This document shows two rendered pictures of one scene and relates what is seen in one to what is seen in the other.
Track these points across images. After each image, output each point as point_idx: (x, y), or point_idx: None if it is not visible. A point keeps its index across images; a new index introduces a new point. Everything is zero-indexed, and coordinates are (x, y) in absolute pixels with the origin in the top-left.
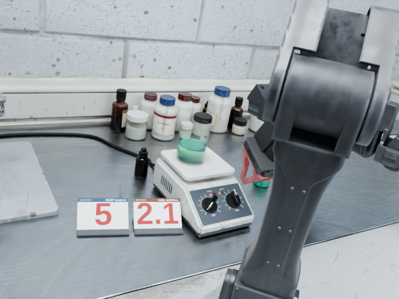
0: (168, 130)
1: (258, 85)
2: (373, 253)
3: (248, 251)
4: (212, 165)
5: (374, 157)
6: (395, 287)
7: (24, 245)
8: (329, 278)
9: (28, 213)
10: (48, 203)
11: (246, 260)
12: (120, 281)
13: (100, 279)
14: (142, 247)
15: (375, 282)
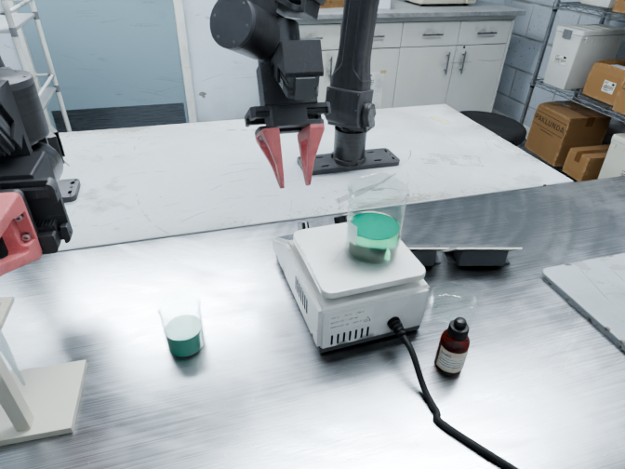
0: None
1: (316, 40)
2: (134, 219)
3: (366, 75)
4: (331, 240)
5: (62, 157)
6: (160, 191)
7: (544, 239)
8: (224, 200)
9: (572, 263)
10: (562, 278)
11: (369, 74)
12: (435, 207)
13: (454, 209)
14: (420, 234)
15: (177, 195)
